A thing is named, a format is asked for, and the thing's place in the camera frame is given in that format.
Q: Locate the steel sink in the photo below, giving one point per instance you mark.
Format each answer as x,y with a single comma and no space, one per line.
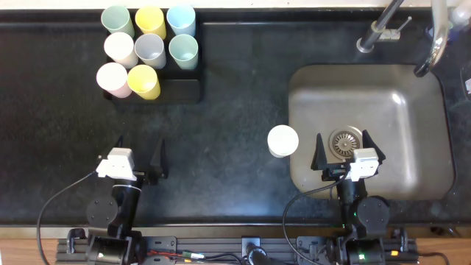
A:
386,110

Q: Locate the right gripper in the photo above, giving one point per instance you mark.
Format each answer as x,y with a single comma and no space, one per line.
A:
335,172

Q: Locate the pink cup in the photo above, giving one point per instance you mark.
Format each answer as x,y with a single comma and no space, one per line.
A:
111,76

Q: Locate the steel tap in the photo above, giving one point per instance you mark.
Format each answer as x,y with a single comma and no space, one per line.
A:
368,38

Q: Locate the blue soap bottle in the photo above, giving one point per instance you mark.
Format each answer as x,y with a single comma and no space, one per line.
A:
460,16

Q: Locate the black tray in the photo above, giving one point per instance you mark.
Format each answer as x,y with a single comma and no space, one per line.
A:
180,90

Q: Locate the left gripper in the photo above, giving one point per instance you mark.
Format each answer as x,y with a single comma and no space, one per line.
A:
143,176

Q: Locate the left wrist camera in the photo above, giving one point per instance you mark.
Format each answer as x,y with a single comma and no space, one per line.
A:
117,163

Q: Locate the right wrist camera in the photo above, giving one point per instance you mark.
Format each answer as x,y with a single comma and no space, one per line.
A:
364,163

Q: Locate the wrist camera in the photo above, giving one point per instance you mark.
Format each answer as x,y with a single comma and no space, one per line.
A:
364,163
117,163

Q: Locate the blue cup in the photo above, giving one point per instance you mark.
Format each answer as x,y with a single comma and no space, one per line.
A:
180,18

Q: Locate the grey cup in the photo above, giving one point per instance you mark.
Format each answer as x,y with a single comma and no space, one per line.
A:
149,48

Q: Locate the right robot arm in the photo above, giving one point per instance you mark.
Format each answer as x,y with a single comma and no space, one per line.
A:
371,213

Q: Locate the white cup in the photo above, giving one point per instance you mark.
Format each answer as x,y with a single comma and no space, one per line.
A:
282,140
118,47

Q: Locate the green cup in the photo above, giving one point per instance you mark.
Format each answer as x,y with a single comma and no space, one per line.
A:
116,19
183,49

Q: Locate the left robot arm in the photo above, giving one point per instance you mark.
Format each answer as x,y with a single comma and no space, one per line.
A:
110,213

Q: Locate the yellow cup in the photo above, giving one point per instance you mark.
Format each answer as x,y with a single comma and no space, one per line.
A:
141,79
149,20

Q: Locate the mounting rail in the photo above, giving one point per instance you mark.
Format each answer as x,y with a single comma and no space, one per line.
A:
221,246

